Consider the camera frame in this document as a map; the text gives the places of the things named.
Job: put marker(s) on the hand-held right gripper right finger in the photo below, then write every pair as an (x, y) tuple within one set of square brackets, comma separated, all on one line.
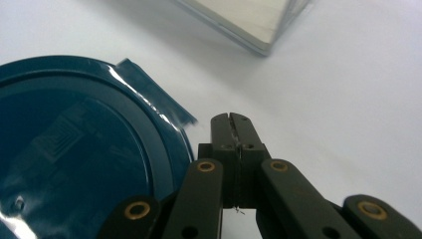
[(247, 172)]

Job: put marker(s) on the dark blue round lid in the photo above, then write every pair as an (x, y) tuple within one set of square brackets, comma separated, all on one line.
[(76, 149)]

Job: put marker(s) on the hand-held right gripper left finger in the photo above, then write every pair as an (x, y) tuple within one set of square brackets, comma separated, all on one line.
[(229, 172)]

